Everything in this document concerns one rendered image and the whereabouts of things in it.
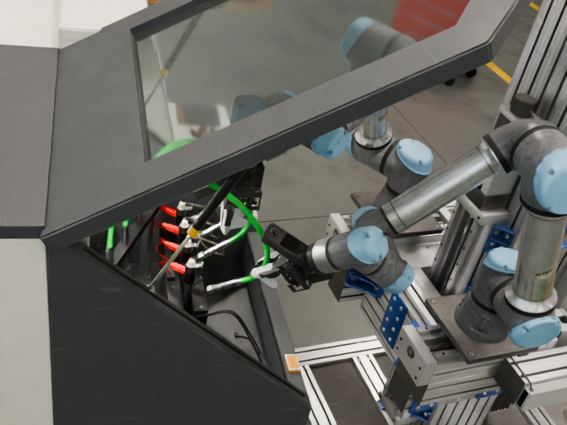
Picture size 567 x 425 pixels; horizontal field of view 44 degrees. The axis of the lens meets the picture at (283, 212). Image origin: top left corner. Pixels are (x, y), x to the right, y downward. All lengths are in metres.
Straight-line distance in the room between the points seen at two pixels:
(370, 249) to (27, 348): 0.69
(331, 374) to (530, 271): 1.35
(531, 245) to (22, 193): 1.02
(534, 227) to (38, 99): 1.08
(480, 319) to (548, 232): 0.41
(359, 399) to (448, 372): 0.87
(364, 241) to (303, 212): 2.53
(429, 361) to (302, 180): 2.48
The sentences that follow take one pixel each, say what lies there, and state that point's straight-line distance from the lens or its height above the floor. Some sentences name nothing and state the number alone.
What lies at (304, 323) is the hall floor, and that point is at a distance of 3.25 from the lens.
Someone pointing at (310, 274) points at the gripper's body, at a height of 1.27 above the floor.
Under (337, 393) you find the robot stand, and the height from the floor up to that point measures 0.21.
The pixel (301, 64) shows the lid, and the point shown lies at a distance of 1.32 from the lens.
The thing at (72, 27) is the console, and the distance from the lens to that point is 1.82.
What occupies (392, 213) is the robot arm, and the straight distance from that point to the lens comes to 1.55.
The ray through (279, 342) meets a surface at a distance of 1.82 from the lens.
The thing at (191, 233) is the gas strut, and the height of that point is 1.46.
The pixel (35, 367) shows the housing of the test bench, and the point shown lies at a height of 1.15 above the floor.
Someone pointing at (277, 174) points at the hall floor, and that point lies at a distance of 4.18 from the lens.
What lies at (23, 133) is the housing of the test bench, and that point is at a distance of 1.47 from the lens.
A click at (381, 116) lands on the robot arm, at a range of 2.04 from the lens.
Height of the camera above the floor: 2.26
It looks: 36 degrees down
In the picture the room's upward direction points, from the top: 12 degrees clockwise
